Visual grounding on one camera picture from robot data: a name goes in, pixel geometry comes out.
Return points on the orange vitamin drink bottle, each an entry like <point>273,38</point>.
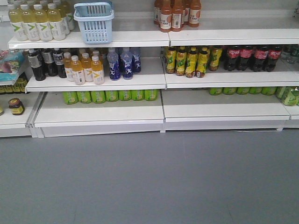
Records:
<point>67,66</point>
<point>87,69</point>
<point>97,70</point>
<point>77,70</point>

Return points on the blue sports drink bottle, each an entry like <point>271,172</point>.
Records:
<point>113,62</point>
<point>136,59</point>
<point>127,58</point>

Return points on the dark tea bottle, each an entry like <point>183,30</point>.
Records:
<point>59,61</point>
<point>50,63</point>
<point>36,62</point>

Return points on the orange C100 juice bottle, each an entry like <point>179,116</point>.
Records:
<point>194,14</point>
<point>165,16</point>
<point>177,12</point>

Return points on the white metal shelving unit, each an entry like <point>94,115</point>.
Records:
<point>178,107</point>

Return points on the dark cola plastic bottle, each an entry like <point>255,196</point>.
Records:
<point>260,55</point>
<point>245,54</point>
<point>233,53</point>
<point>272,58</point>

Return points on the pale yellow drink bottle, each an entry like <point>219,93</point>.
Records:
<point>29,22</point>
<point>56,23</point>
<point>42,23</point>
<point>16,22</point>

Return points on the green tea bottle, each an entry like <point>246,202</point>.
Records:
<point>137,95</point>
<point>124,95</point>
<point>98,97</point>
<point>151,94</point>
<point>112,96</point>
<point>70,97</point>
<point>84,97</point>

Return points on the yellow lemon tea bottle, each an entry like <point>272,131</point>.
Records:
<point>202,63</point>
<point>170,60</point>
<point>180,61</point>
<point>191,62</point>
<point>215,58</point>

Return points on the light blue plastic basket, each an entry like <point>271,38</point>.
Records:
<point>95,21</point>

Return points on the red lid sauce jar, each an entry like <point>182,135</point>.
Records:
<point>16,106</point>

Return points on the teal snack bag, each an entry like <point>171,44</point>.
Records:
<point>10,63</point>

